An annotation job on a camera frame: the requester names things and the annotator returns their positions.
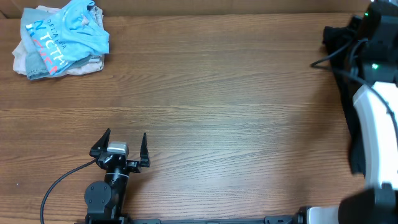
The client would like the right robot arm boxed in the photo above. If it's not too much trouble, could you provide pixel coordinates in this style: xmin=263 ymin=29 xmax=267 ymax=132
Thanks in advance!
xmin=292 ymin=1 xmax=397 ymax=223

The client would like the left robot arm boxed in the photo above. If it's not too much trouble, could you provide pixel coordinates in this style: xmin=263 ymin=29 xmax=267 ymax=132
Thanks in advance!
xmin=84 ymin=129 xmax=150 ymax=223

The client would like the black clothes pile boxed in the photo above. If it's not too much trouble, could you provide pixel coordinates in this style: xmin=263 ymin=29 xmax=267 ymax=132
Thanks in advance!
xmin=323 ymin=16 xmax=366 ymax=174

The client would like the grey-blue folded garment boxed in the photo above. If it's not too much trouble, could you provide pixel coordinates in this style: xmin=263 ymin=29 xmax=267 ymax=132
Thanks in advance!
xmin=20 ymin=7 xmax=103 ymax=81

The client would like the pale pink folded garment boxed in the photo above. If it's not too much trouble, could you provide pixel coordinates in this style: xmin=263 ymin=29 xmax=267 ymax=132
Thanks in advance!
xmin=12 ymin=5 xmax=105 ymax=77

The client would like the light blue printed t-shirt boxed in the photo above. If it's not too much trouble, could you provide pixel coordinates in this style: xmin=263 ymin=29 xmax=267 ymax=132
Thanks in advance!
xmin=21 ymin=1 xmax=109 ymax=80

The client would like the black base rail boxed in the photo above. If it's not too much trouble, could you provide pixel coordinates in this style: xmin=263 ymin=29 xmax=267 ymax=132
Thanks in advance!
xmin=130 ymin=215 xmax=295 ymax=224

